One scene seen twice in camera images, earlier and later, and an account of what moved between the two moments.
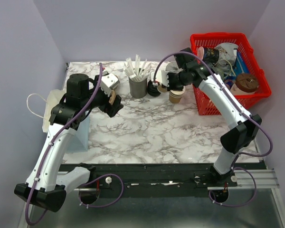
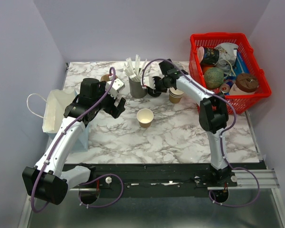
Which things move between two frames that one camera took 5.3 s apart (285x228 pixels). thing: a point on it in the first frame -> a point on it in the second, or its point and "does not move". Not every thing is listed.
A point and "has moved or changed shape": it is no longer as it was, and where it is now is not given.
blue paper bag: [80, 140] does not move
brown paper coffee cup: [162, 89] has moved or changed shape
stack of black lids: [152, 90] does not move
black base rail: [154, 178] does not move
